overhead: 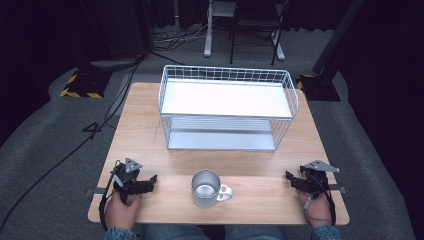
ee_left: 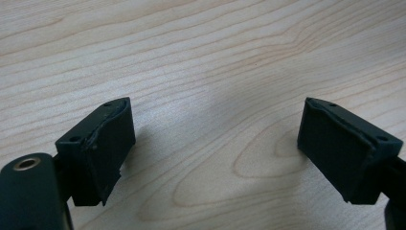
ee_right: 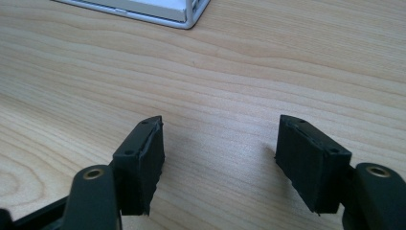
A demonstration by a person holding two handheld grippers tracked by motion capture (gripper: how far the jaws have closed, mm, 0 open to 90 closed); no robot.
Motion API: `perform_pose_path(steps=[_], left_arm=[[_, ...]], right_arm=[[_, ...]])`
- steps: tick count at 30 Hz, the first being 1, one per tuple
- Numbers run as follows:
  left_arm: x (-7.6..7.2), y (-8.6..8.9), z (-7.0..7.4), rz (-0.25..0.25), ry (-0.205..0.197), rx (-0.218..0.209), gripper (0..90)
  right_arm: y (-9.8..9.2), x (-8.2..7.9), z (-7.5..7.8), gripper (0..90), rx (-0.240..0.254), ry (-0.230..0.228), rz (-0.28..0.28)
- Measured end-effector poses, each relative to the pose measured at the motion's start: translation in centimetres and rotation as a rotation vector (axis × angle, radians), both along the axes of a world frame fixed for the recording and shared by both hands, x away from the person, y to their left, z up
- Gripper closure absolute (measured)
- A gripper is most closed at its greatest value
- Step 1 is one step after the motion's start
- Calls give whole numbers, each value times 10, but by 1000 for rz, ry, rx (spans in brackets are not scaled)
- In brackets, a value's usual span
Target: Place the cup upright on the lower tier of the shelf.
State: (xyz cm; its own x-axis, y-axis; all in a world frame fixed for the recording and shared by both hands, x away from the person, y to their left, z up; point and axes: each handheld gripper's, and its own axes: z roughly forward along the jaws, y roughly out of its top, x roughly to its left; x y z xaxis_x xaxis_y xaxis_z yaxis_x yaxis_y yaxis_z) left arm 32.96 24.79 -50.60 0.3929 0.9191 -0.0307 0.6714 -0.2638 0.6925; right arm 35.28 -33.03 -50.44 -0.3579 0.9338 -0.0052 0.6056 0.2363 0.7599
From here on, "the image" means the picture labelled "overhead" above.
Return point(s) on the grey tape strip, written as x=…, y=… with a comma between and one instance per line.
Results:
x=338, y=188
x=95, y=191

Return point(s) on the person's right hand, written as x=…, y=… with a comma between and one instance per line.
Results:
x=316, y=210

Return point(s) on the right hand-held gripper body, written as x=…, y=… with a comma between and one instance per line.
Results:
x=316, y=178

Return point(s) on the white desk frame leg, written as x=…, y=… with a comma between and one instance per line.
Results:
x=279, y=46
x=208, y=36

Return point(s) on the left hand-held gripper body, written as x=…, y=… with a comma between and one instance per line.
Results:
x=125, y=178

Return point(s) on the person's left hand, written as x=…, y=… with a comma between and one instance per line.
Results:
x=121, y=211

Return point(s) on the black folding chair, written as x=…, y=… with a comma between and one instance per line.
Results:
x=255, y=23

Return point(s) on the black slanted stand pole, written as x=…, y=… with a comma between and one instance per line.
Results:
x=336, y=36

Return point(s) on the black yellow striped base plate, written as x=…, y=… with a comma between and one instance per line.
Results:
x=316, y=87
x=85, y=84

